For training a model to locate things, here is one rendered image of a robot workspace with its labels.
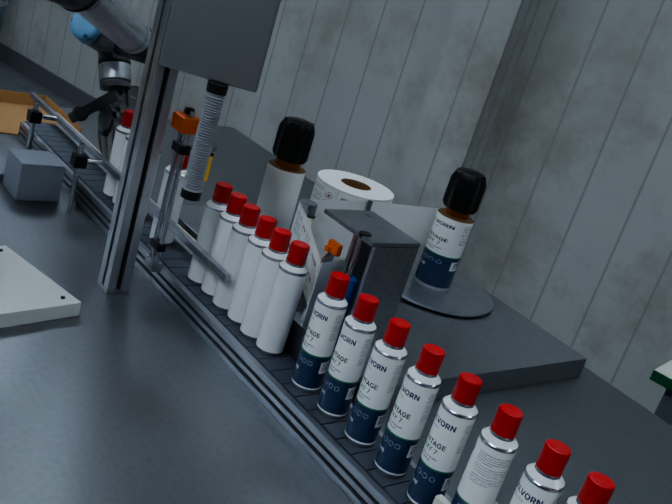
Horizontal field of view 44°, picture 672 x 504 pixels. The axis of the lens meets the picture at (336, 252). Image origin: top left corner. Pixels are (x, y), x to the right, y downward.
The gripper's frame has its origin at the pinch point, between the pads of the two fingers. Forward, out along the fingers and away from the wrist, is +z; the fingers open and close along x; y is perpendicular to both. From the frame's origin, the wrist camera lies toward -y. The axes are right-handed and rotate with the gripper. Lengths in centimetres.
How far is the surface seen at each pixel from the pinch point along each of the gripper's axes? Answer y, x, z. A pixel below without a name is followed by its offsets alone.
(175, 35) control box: -17, -61, -12
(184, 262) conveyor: 1.1, -31.3, 24.4
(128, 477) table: -34, -76, 56
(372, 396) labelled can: -2, -89, 48
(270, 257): -2, -65, 26
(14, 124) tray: -3, 54, -20
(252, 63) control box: -6, -67, -7
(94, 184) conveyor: -1.8, 4.2, 3.7
